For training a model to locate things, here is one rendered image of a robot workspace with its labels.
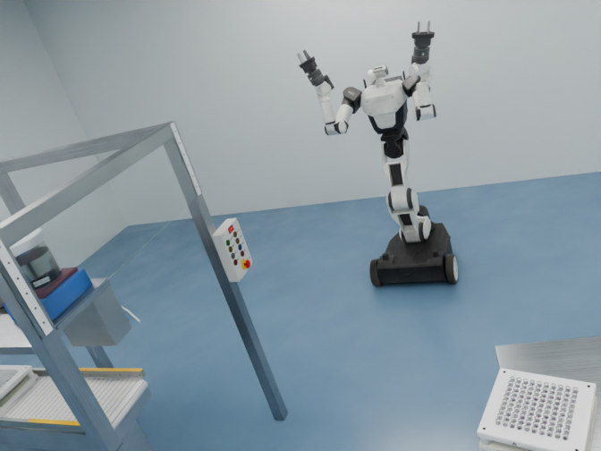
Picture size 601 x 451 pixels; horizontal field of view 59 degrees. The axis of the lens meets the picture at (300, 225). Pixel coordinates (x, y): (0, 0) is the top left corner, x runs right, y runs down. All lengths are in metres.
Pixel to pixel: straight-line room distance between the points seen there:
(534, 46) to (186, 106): 3.33
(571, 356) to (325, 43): 3.77
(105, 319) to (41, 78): 4.77
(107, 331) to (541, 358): 1.46
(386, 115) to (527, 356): 2.07
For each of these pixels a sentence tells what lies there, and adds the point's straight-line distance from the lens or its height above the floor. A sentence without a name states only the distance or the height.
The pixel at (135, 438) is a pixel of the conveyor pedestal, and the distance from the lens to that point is 2.42.
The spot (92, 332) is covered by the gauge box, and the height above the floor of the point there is 1.18.
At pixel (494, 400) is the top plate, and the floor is 0.96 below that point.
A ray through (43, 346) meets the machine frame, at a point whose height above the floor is 1.35.
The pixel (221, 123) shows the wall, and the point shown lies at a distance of 5.65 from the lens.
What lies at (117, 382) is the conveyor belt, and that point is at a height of 0.91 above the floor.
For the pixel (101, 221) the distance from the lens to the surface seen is 1.96.
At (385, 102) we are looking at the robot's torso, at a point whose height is 1.28.
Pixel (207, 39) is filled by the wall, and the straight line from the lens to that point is 5.47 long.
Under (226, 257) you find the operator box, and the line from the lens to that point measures 2.51.
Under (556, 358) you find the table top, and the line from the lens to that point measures 1.82.
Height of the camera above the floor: 2.09
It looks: 24 degrees down
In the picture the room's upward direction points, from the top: 18 degrees counter-clockwise
